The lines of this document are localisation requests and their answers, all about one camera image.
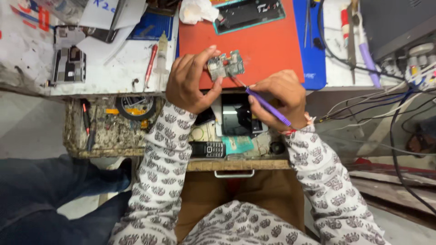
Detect person's left hand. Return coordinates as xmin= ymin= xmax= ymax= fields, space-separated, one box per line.
xmin=166 ymin=45 xmax=223 ymax=115

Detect person's right hand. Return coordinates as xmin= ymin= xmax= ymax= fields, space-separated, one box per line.
xmin=247 ymin=70 xmax=308 ymax=132

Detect purple handled precision tool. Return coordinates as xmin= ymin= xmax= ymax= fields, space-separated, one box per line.
xmin=233 ymin=76 xmax=293 ymax=127

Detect green phone circuit board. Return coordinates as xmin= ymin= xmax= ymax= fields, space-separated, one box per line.
xmin=207 ymin=50 xmax=245 ymax=82

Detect clear plastic syringe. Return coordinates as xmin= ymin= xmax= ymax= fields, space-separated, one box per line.
xmin=153 ymin=31 xmax=170 ymax=75

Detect red pen tool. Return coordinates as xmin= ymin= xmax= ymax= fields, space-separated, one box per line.
xmin=143 ymin=44 xmax=159 ymax=92

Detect blue work mat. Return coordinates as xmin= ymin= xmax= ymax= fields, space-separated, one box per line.
xmin=293 ymin=0 xmax=327 ymax=91

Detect small black round part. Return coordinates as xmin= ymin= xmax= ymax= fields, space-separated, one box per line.
xmin=269 ymin=141 xmax=286 ymax=154

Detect orange work mat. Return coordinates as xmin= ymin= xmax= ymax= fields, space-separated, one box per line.
xmin=178 ymin=0 xmax=305 ymax=90

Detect black screen smartphone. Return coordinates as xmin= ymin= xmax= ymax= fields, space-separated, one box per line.
xmin=221 ymin=93 xmax=269 ymax=137

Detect black tape roll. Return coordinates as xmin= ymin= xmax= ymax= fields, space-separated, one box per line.
xmin=115 ymin=96 xmax=157 ymax=121

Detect blue ridged board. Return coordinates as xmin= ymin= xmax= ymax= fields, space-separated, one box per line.
xmin=127 ymin=12 xmax=174 ymax=42

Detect teal plastic piece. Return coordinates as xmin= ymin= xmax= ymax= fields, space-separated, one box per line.
xmin=222 ymin=136 xmax=255 ymax=156

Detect black keypad phone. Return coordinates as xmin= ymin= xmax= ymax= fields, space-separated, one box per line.
xmin=188 ymin=141 xmax=227 ymax=159

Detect crumpled white tissue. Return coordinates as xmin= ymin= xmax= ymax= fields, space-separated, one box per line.
xmin=179 ymin=0 xmax=220 ymax=25

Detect metal tweezers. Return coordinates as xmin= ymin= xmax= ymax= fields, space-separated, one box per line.
xmin=304 ymin=0 xmax=313 ymax=49

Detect cluttered wooden tool drawer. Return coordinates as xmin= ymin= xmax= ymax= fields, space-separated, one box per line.
xmin=63 ymin=97 xmax=165 ymax=159

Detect teal framed open phone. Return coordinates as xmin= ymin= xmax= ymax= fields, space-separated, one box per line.
xmin=211 ymin=0 xmax=286 ymax=35

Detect white paper sheet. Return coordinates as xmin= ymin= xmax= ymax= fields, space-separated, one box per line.
xmin=76 ymin=0 xmax=148 ymax=66

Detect red and white tool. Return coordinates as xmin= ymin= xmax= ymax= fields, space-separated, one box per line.
xmin=341 ymin=8 xmax=351 ymax=47

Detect black phone under paper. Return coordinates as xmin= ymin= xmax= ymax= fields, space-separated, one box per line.
xmin=82 ymin=26 xmax=119 ymax=44

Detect red black screwdriver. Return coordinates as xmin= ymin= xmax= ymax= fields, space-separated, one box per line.
xmin=81 ymin=101 xmax=91 ymax=135

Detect grey equipment box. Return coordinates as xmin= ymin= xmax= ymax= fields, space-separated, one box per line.
xmin=359 ymin=0 xmax=436 ymax=62

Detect clear plastic bag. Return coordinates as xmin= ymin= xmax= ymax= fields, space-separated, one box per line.
xmin=33 ymin=0 xmax=88 ymax=25

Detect red thread bracelet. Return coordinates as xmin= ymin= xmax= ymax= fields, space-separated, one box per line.
xmin=279 ymin=112 xmax=317 ymax=135

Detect wooden drawer with handle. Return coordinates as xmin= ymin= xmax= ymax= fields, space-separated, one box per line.
xmin=186 ymin=90 xmax=291 ymax=179

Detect purple handled soldering iron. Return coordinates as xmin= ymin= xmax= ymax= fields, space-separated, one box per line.
xmin=354 ymin=10 xmax=382 ymax=89

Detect bundle of coloured wires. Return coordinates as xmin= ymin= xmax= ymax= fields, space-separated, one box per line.
xmin=318 ymin=42 xmax=436 ymax=137

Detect disassembled silver phone frame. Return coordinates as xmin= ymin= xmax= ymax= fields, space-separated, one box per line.
xmin=50 ymin=25 xmax=88 ymax=86

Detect black cable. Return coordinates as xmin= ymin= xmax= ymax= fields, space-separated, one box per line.
xmin=317 ymin=0 xmax=436 ymax=216

